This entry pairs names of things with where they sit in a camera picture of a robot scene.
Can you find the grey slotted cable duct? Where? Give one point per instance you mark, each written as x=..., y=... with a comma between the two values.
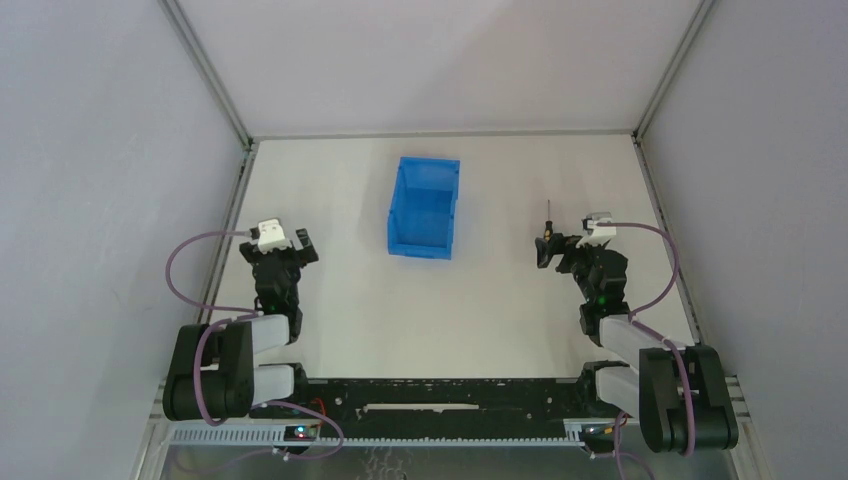
x=284, y=435

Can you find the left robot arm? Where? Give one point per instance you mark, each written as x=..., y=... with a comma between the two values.
x=212, y=376

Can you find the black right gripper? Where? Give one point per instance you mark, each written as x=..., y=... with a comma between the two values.
x=572, y=253

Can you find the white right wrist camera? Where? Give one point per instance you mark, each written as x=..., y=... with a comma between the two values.
x=598, y=229

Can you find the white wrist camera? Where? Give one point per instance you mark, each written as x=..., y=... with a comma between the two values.
x=598, y=229
x=269, y=235

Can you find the black yellow screwdriver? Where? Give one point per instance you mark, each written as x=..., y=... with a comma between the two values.
x=548, y=228

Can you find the blue plastic bin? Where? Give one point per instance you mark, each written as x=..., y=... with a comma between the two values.
x=421, y=217

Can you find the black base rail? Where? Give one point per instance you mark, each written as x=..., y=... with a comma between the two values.
x=474, y=407

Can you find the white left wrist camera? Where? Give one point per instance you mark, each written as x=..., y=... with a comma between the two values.
x=269, y=235

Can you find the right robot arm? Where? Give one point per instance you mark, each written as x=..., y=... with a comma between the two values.
x=677, y=392

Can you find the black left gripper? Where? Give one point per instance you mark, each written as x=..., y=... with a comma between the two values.
x=279, y=257

